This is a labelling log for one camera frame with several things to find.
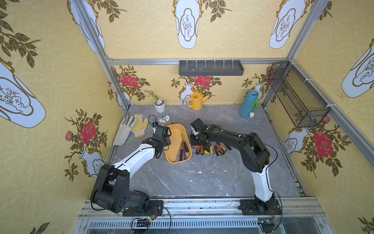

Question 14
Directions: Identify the yellow watering can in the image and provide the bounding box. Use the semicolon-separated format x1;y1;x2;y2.
187;92;210;111

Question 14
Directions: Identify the white flower pot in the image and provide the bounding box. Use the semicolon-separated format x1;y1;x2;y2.
153;98;166;113

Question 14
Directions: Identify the teal vase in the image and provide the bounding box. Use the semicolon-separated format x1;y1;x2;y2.
239;90;260;118

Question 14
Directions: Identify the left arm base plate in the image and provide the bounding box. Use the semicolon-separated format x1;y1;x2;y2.
122;200;164;217

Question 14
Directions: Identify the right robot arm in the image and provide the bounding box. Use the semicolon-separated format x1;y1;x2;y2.
191;119;275;204

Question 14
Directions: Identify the black wire basket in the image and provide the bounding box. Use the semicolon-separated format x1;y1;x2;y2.
267;61;330;128

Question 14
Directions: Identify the long white leather glove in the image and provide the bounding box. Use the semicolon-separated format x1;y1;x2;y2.
113;116;136;146

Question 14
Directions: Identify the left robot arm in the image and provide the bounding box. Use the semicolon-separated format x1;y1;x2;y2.
90;126;171;214

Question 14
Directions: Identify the grey wall shelf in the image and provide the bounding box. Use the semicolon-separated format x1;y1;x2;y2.
178;59;244;76

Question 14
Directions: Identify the sunflower seed jar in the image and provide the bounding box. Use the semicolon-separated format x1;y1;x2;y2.
159;114;170;124

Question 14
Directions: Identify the black ribbed screwdriver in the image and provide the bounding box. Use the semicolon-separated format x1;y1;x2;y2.
224;144;232;151

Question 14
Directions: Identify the yellow dotted work glove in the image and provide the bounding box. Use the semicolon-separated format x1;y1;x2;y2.
131;114;149;138

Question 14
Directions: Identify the yellow storage box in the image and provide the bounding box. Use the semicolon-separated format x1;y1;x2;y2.
164;124;192;164

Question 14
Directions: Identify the orange grip black screwdriver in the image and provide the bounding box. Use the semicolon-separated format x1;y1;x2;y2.
220;144;227;152

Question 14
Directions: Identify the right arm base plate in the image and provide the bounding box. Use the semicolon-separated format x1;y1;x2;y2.
238;199;282;216

